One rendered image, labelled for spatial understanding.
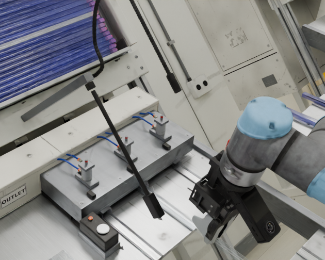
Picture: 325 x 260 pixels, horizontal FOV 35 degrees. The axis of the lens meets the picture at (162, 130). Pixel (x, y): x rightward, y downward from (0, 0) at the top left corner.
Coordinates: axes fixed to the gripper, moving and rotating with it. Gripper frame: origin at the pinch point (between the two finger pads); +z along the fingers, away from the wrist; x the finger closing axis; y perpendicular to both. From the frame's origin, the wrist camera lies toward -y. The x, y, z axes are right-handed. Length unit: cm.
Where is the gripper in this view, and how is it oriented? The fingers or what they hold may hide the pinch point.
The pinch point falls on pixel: (214, 239)
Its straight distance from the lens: 104.7
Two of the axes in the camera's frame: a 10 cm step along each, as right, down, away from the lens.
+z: -2.1, 6.7, 7.1
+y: -7.0, -6.2, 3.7
